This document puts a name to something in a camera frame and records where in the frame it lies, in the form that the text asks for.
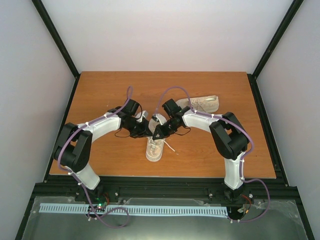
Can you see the left black frame post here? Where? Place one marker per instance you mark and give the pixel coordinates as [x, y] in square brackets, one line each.
[50, 26]

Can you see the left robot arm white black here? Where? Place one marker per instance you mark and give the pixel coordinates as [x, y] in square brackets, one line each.
[73, 145]

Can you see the right black frame post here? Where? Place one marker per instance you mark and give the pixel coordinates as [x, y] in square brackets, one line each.
[280, 31]

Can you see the light blue cable duct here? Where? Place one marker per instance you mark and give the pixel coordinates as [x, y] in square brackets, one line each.
[140, 210]

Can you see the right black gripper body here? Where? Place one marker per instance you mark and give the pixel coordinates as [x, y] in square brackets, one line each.
[170, 130]

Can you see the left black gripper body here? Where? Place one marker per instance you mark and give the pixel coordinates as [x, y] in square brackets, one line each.
[137, 130]

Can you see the black frame post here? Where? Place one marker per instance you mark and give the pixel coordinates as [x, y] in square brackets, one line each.
[280, 31]
[50, 26]

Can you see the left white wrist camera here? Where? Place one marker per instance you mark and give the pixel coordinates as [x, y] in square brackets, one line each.
[141, 116]

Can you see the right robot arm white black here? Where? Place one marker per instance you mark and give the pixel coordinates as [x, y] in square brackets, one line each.
[229, 136]

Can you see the white lace sneaker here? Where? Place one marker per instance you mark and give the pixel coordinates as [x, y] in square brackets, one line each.
[154, 148]
[205, 104]

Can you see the black aluminium frame rail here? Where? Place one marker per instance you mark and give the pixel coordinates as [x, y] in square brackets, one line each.
[208, 190]

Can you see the green lit circuit board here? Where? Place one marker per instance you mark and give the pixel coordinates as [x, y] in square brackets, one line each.
[99, 201]

